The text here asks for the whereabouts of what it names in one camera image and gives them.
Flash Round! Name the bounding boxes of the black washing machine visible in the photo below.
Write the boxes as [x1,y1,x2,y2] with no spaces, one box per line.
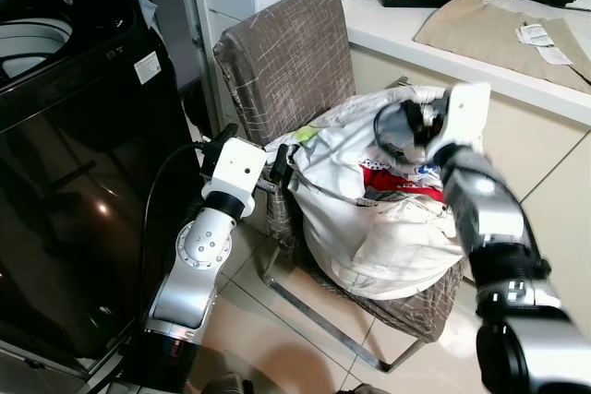
[0,0,204,388]

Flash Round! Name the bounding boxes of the small green cloth piece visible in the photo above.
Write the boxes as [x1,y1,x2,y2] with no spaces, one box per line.
[293,125,320,147]

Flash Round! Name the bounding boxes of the red printed garment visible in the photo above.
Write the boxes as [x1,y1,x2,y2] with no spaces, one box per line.
[358,159,447,204]

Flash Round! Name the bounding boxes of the brown patterned fabric chair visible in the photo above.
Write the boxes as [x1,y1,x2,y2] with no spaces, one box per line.
[212,0,474,375]

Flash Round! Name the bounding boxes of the white washer label sticker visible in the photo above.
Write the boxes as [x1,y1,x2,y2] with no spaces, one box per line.
[134,51,163,87]

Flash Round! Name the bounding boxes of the beige cloth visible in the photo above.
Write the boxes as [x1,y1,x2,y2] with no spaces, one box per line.
[413,0,591,96]

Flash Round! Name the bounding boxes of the cream white garment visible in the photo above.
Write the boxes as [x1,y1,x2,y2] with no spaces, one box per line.
[292,186,468,302]

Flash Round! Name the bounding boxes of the white paper tag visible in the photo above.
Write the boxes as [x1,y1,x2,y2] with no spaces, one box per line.
[516,22,554,48]
[537,43,576,68]

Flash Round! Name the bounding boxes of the white washer drum opening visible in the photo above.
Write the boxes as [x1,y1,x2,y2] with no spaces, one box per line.
[0,20,75,81]

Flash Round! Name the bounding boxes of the grey robot right leg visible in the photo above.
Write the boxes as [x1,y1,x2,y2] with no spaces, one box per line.
[336,382,390,394]

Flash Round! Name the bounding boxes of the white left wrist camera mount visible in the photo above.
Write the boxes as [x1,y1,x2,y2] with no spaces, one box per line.
[201,136,271,220]

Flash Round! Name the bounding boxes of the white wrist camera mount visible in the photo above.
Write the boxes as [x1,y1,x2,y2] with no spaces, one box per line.
[427,83,493,170]
[201,136,271,220]

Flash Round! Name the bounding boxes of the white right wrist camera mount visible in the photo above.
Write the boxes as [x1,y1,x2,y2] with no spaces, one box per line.
[427,83,493,170]

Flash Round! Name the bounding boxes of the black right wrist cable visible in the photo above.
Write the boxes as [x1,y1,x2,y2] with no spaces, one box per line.
[372,97,435,162]

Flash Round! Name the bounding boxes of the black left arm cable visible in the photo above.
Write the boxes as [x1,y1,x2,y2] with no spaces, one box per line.
[137,140,223,321]

